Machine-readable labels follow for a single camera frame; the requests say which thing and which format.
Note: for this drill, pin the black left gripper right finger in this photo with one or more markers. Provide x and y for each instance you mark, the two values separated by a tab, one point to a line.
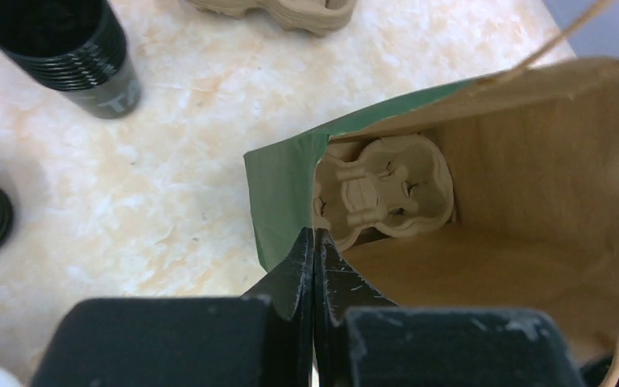
363	338

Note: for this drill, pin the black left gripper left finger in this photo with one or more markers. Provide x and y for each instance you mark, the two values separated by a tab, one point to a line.
260	338

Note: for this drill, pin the cardboard cup carrier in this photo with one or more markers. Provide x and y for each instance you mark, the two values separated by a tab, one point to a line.
398	185
316	17

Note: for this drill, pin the green brown paper bag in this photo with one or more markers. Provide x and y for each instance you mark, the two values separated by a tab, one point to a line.
534	159

